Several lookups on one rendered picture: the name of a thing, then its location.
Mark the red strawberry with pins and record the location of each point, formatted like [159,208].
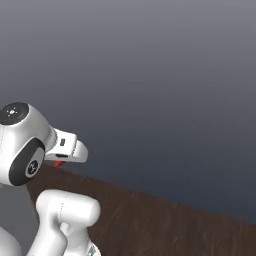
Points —
[58,163]

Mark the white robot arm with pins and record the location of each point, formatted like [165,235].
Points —
[20,140]

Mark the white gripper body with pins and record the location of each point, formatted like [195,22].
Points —
[81,152]

